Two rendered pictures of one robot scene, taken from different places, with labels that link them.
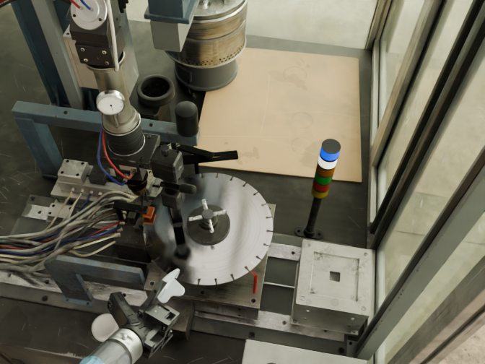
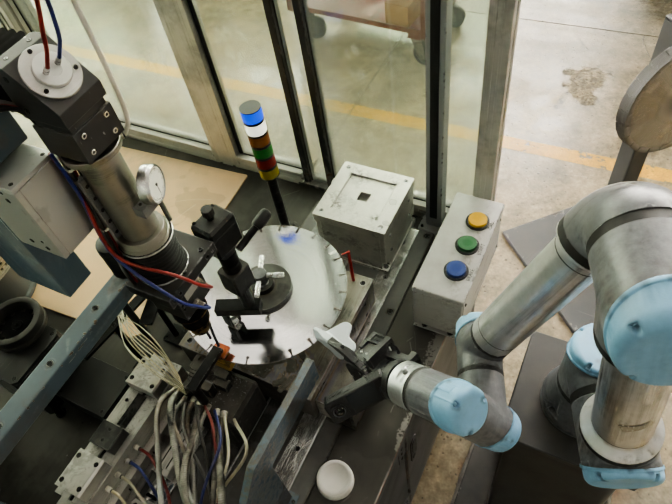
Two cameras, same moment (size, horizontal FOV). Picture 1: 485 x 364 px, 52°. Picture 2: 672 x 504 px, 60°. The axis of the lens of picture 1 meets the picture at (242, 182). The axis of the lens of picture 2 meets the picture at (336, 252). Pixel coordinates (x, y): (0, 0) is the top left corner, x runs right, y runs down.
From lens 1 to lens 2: 0.68 m
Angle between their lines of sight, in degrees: 37
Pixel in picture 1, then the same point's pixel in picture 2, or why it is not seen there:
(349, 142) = (193, 173)
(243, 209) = (259, 250)
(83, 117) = (24, 399)
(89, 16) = (65, 72)
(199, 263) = (313, 305)
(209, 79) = (19, 282)
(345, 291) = (382, 192)
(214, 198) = not seen: hidden behind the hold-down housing
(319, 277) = (361, 209)
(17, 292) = not seen: outside the picture
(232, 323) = (371, 328)
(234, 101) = not seen: hidden behind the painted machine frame
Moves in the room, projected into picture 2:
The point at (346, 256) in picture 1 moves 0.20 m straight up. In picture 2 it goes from (345, 181) to (335, 114)
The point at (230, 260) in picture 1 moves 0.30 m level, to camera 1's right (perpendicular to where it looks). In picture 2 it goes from (320, 273) to (362, 168)
